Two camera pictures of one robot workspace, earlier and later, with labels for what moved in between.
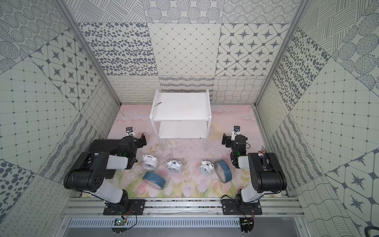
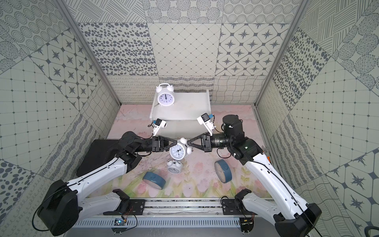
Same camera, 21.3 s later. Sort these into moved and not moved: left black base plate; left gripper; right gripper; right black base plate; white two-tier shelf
Moved: right gripper; left gripper
Not moved: left black base plate; white two-tier shelf; right black base plate
